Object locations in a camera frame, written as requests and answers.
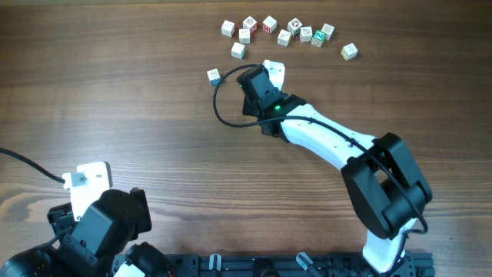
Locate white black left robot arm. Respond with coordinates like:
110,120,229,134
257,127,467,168
1,188,175,277

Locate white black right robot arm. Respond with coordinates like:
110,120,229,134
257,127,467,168
237,63,432,274

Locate wooden block blue side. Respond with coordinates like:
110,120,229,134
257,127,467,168
207,68,221,86

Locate wooden block tan pattern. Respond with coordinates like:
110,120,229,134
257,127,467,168
277,29,292,47

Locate plain wooden block upper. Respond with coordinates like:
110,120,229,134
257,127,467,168
238,28,251,45

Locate wooden block red letter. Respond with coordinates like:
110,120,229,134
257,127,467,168
262,15,277,34

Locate wooden block red side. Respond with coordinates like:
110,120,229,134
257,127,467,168
243,16,258,33

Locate wooden block far left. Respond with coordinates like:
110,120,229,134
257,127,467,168
221,20,235,38

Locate wooden block black symbol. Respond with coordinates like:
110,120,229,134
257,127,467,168
288,18,303,36

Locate wooden block grey figure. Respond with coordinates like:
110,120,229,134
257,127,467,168
299,26,313,42

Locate wooden block green Z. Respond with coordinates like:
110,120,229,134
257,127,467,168
311,30,327,48

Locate wooden block grid pattern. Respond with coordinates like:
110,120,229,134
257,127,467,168
321,23,334,41

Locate wooden block yellow side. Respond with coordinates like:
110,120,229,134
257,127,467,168
341,43,358,60

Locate black right camera cable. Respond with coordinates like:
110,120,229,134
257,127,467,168
212,63,429,270

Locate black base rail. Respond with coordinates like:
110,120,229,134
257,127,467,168
113,252,435,277

